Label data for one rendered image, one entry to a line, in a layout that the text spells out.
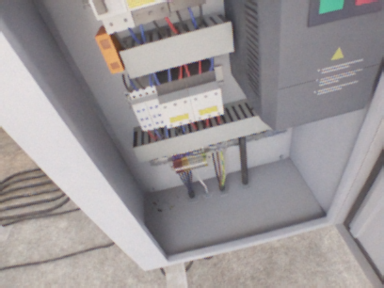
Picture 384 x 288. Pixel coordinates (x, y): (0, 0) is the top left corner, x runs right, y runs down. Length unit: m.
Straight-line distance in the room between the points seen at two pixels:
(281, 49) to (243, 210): 0.40
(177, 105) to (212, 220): 0.31
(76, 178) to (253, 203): 0.40
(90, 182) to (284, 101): 0.24
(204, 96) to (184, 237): 0.33
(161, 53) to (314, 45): 0.18
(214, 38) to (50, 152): 0.24
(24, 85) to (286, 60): 0.23
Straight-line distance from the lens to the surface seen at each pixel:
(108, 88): 0.42
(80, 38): 0.40
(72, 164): 0.28
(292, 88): 0.27
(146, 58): 0.33
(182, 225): 0.56
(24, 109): 0.25
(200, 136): 0.41
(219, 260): 1.21
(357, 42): 0.28
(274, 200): 0.58
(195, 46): 0.33
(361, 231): 0.52
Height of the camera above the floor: 1.14
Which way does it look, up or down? 42 degrees down
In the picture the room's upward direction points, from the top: 16 degrees counter-clockwise
